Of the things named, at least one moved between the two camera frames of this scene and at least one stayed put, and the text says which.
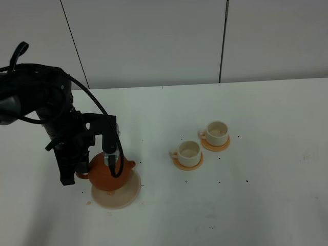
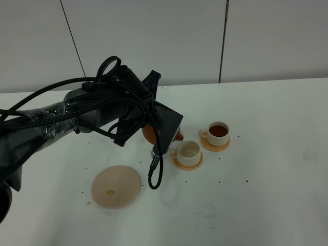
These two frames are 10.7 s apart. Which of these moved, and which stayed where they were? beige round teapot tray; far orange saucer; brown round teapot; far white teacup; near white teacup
Moved: brown round teapot
Stayed: far orange saucer; far white teacup; beige round teapot tray; near white teacup
